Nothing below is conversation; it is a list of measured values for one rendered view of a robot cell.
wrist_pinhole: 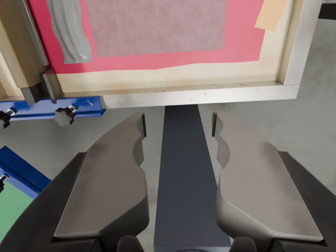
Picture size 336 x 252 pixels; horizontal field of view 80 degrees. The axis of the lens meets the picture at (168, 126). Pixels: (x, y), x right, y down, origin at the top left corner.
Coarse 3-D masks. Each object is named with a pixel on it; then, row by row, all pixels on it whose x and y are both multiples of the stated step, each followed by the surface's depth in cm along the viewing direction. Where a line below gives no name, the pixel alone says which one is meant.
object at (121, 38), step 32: (32, 0) 43; (96, 0) 43; (128, 0) 43; (160, 0) 43; (192, 0) 43; (224, 0) 42; (256, 0) 42; (96, 32) 46; (128, 32) 46; (160, 32) 46; (192, 32) 46; (224, 32) 46; (256, 32) 45; (64, 64) 50; (96, 64) 50; (128, 64) 50; (160, 64) 50
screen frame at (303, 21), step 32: (320, 0) 39; (288, 32) 45; (288, 64) 45; (0, 96) 53; (64, 96) 51; (128, 96) 50; (160, 96) 50; (192, 96) 50; (224, 96) 50; (256, 96) 49; (288, 96) 49
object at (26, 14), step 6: (18, 0) 40; (24, 0) 40; (24, 6) 40; (24, 12) 41; (30, 12) 42; (24, 18) 41; (30, 18) 42; (30, 24) 42; (30, 30) 43; (36, 30) 43; (30, 36) 43; (36, 36) 43; (36, 42) 44; (36, 48) 44; (42, 48) 45; (42, 54) 45; (42, 60) 46
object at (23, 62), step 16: (0, 0) 36; (16, 0) 40; (0, 16) 36; (16, 16) 40; (0, 32) 37; (16, 32) 39; (0, 48) 38; (16, 48) 39; (32, 48) 44; (16, 64) 40; (32, 64) 43; (16, 80) 42; (32, 80) 43
